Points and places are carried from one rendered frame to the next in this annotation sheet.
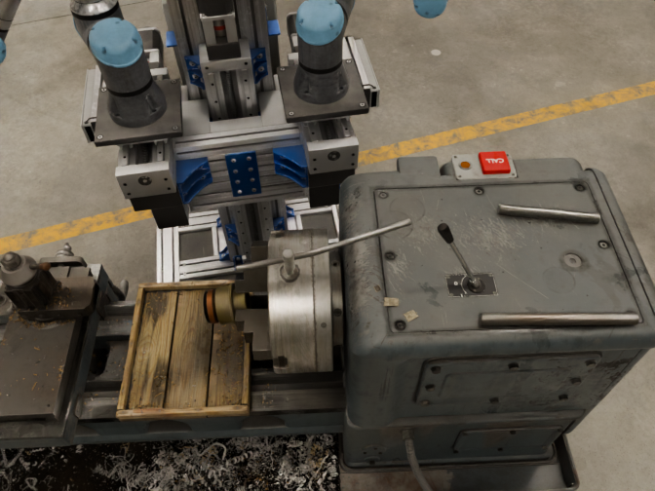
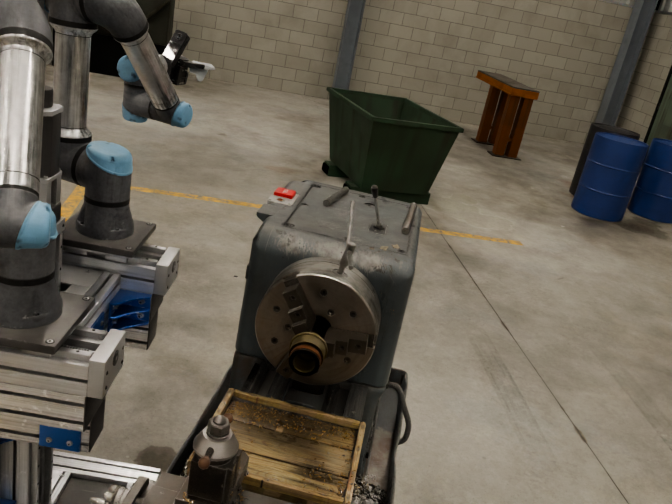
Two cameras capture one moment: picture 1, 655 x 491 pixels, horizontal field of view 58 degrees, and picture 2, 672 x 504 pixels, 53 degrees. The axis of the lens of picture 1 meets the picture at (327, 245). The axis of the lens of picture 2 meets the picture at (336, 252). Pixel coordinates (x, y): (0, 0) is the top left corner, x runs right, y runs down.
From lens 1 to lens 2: 1.73 m
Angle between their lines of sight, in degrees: 69
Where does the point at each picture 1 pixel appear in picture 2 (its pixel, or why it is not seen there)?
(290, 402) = (356, 410)
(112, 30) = not seen: hidden behind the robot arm
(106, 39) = not seen: hidden behind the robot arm
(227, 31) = (56, 191)
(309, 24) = (121, 158)
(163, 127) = (76, 304)
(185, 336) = (270, 448)
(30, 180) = not seen: outside the picture
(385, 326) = (401, 254)
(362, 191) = (282, 229)
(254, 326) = (343, 336)
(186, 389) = (329, 458)
